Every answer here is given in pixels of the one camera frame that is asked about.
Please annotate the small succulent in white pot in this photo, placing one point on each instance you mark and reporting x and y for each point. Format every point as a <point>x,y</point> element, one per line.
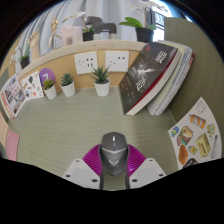
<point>102,88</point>
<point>51,92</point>
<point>68,89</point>

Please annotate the dark wooden horse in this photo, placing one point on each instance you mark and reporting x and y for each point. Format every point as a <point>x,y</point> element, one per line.
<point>100,25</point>

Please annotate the white sticker sheet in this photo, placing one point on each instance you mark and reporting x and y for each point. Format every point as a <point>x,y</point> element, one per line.
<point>32,86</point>

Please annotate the pink mouse pad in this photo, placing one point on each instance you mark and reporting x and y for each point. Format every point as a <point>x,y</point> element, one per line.
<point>12,145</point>

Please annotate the wooden hand model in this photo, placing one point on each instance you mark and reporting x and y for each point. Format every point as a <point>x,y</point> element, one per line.
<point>34,43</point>

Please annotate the light wooden ledge shelf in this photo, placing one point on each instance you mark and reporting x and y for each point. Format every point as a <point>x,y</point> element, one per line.
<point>63,50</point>

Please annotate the colourful food sticker sheet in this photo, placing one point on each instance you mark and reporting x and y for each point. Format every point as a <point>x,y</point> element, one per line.
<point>198,133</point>

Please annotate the white wall outlet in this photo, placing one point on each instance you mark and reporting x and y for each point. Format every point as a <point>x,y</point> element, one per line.
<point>117,60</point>
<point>85,61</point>

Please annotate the beige card sign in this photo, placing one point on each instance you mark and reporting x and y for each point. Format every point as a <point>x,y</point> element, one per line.
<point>3,128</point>

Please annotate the dark grey computer mouse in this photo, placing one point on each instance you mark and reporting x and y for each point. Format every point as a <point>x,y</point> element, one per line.
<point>114,155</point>

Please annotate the pink wooden horse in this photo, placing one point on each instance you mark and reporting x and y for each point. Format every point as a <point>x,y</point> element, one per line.
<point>71,35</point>

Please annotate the black book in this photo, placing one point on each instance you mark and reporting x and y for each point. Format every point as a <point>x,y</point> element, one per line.
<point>145,76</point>

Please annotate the wooden mannequin figure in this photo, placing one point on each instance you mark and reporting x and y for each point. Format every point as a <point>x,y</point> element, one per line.
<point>53,30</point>

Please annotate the dark-framed window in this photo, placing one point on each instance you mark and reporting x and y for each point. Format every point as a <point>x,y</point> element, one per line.
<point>163,13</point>

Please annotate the grey curtain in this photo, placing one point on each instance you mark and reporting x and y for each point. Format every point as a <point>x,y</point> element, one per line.
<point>110,8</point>

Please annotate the grey-green desk partition panel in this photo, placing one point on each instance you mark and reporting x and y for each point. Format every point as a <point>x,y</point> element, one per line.
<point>3,78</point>
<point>203,60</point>

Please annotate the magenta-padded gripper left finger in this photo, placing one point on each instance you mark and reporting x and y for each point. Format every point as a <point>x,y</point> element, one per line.
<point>81,173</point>

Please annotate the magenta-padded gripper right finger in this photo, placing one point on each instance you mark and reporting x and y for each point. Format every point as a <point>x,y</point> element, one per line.
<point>146,171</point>

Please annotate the red and white magazine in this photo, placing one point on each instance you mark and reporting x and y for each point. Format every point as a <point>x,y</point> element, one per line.
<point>15,96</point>

